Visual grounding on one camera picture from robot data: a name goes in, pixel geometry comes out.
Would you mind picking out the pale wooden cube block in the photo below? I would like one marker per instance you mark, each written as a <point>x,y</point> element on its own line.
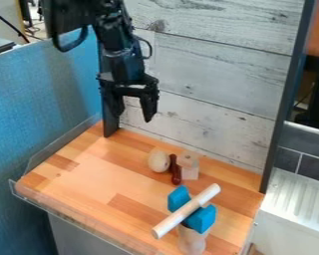
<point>189,164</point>

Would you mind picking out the blue arch block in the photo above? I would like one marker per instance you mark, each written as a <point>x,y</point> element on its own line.
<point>202,219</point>

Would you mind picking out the toy sink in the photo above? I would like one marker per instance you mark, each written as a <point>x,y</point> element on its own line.
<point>295,212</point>

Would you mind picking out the beige wooden egg block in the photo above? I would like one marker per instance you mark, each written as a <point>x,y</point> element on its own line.
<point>159,161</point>

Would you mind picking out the dark red cylinder block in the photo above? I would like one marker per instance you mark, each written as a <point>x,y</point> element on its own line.
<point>175,172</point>

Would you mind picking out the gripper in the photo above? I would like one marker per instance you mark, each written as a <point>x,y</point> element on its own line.
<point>124,71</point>

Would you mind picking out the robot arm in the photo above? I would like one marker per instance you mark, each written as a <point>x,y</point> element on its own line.
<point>109,23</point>

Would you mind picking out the pale wooden cylinder block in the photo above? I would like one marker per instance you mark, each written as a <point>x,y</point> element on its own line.
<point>192,242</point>

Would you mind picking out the long white cylinder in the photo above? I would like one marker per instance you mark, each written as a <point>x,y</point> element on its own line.
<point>186,210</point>

